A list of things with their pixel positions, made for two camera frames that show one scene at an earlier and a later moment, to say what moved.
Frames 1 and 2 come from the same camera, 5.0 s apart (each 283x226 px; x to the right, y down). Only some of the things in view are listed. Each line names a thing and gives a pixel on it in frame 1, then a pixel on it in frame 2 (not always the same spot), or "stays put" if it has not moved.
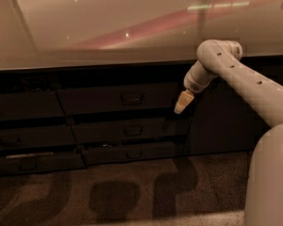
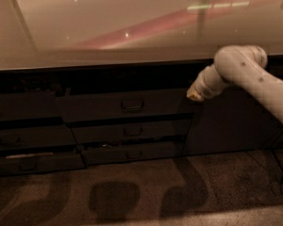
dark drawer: (124, 99) stays put
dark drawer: (31, 137) stays put
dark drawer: (25, 105) stays put
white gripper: (192, 85) -> (202, 88)
